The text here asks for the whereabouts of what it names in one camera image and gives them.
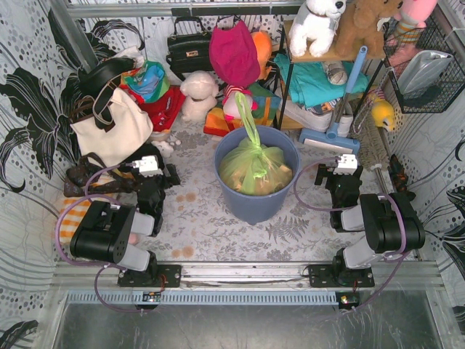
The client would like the green plastic trash bag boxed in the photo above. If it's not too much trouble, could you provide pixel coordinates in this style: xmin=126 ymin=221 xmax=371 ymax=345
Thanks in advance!
xmin=219 ymin=92 xmax=294 ymax=196

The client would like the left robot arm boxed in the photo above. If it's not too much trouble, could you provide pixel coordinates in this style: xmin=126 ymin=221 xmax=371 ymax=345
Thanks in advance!
xmin=70 ymin=164 xmax=182 ymax=289

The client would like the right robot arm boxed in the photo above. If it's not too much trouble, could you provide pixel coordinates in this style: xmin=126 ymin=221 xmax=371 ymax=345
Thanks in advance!
xmin=308 ymin=164 xmax=426 ymax=288

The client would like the brown patterned bag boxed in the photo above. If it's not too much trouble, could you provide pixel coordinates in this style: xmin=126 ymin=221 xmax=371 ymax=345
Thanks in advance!
xmin=63 ymin=153 xmax=138 ymax=198

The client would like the white canvas tote bag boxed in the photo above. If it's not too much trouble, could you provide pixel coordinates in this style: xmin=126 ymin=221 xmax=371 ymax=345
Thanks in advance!
xmin=70 ymin=88 xmax=153 ymax=167

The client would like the blue-grey trash bin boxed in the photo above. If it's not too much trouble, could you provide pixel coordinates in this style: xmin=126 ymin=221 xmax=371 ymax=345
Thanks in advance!
xmin=214 ymin=126 xmax=301 ymax=225

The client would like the rainbow striped bag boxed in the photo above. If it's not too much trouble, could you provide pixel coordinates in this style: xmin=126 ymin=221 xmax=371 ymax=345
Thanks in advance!
xmin=203 ymin=82 xmax=281 ymax=137

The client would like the magenta fabric bag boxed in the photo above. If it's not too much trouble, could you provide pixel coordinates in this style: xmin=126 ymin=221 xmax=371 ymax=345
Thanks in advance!
xmin=209 ymin=20 xmax=260 ymax=87

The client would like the blue floor mop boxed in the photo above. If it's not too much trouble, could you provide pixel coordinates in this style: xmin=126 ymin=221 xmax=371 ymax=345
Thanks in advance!
xmin=299 ymin=46 xmax=368 ymax=155

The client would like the white folded bedding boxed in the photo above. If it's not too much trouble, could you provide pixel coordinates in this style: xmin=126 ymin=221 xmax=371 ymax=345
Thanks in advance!
xmin=281 ymin=100 xmax=354 ymax=137

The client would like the orange checkered cloth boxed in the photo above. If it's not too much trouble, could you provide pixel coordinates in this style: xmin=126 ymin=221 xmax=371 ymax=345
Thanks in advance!
xmin=59 ymin=197 xmax=109 ymax=244

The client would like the red cloth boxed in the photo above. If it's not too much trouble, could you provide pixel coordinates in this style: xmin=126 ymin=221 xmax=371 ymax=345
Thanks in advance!
xmin=139 ymin=86 xmax=186 ymax=132

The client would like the yellow plush duck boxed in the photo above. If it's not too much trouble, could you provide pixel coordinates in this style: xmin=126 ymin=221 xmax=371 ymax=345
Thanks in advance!
xmin=368 ymin=89 xmax=395 ymax=132

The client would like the teal folded cloth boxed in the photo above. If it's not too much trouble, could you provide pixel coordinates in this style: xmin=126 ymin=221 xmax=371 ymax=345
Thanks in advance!
xmin=274 ymin=54 xmax=368 ymax=107

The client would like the colourful printed cloth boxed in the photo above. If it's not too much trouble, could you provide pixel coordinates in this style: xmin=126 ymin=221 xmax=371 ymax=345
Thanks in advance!
xmin=119 ymin=60 xmax=170 ymax=104

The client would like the cream plush lamb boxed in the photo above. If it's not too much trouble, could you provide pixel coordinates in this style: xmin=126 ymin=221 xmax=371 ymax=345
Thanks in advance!
xmin=180 ymin=71 xmax=219 ymax=122

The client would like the silver foil pouch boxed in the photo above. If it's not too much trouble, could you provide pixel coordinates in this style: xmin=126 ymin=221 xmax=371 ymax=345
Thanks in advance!
xmin=397 ymin=50 xmax=454 ymax=95

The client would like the black leather handbag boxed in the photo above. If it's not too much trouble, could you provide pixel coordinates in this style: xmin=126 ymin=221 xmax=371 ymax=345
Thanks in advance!
xmin=166 ymin=16 xmax=214 ymax=81

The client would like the brown teddy bear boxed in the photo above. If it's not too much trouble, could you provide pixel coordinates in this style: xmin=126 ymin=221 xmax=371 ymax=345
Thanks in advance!
xmin=334 ymin=0 xmax=403 ymax=58

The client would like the orange plush toy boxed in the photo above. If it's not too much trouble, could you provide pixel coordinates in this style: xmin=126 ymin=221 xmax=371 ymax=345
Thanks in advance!
xmin=251 ymin=31 xmax=272 ymax=80

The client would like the white husky plush dog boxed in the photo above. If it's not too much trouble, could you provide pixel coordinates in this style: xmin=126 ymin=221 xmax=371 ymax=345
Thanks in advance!
xmin=289 ymin=0 xmax=346 ymax=57

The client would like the pink plush toy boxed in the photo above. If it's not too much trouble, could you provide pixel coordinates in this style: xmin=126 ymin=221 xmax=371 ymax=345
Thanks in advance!
xmin=394 ymin=0 xmax=437 ymax=36

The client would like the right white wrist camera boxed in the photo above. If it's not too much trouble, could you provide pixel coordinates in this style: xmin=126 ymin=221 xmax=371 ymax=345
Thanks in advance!
xmin=333 ymin=154 xmax=358 ymax=175

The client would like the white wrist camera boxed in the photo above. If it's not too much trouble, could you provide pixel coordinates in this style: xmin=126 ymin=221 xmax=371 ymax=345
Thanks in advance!
xmin=333 ymin=154 xmax=358 ymax=175
xmin=131 ymin=156 xmax=163 ymax=177

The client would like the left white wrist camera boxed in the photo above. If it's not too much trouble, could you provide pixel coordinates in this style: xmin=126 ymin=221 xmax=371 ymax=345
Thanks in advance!
xmin=131 ymin=156 xmax=163 ymax=177

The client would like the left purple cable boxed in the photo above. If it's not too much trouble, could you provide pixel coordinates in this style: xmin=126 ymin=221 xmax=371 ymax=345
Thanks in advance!
xmin=54 ymin=161 xmax=158 ymax=316

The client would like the purple cable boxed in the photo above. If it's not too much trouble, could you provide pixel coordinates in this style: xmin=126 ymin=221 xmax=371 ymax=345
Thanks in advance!
xmin=54 ymin=161 xmax=158 ymax=316
xmin=292 ymin=158 xmax=415 ymax=312

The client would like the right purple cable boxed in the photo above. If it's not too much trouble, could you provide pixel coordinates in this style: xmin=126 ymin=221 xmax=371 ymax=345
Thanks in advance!
xmin=292 ymin=158 xmax=415 ymax=312

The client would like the metal base rail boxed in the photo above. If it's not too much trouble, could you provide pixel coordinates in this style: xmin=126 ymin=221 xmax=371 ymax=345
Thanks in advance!
xmin=51 ymin=261 xmax=445 ymax=291

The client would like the black wire basket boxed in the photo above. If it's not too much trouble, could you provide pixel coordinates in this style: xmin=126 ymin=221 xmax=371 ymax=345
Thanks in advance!
xmin=384 ymin=17 xmax=464 ymax=113

